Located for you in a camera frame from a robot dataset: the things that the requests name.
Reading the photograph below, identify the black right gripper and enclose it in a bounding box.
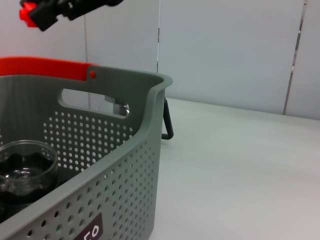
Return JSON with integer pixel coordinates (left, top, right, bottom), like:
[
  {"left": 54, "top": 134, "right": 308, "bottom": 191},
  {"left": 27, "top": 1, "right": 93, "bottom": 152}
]
[{"left": 19, "top": 0, "right": 125, "bottom": 33}]

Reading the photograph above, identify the orange bin carry handle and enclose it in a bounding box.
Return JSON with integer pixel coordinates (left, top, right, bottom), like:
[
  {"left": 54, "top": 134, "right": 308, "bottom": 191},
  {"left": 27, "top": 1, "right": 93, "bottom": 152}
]
[{"left": 0, "top": 56, "right": 101, "bottom": 82}]

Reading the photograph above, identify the grey-green perforated storage bin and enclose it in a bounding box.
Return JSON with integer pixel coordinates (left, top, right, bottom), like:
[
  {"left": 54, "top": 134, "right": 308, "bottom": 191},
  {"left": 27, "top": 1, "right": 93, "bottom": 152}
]
[{"left": 0, "top": 65, "right": 174, "bottom": 240}]

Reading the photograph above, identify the glass pitcher black handle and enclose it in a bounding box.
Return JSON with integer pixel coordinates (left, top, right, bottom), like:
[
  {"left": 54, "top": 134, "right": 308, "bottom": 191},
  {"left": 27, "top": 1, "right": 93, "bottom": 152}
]
[{"left": 104, "top": 96, "right": 175, "bottom": 141}]

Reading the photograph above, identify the glass teacup black sleeve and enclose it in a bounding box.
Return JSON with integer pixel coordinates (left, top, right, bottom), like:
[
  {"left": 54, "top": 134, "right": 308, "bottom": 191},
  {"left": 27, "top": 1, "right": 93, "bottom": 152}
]
[{"left": 0, "top": 139, "right": 59, "bottom": 206}]

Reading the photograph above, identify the small red square block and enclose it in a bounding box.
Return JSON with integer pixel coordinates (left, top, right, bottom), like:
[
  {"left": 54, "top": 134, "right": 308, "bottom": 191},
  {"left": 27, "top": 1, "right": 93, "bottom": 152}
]
[{"left": 18, "top": 1, "right": 38, "bottom": 28}]

